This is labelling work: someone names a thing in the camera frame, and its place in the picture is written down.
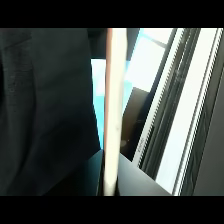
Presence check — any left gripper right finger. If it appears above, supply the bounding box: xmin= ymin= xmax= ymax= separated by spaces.
xmin=117 ymin=153 xmax=172 ymax=197

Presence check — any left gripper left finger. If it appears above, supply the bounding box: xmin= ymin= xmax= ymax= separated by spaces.
xmin=78 ymin=149 xmax=105 ymax=197

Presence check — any black long-sleeved shirt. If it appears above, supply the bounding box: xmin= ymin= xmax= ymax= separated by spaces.
xmin=0 ymin=28 xmax=104 ymax=197

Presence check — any silver frame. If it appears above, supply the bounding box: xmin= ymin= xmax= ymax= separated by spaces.
xmin=132 ymin=28 xmax=224 ymax=197

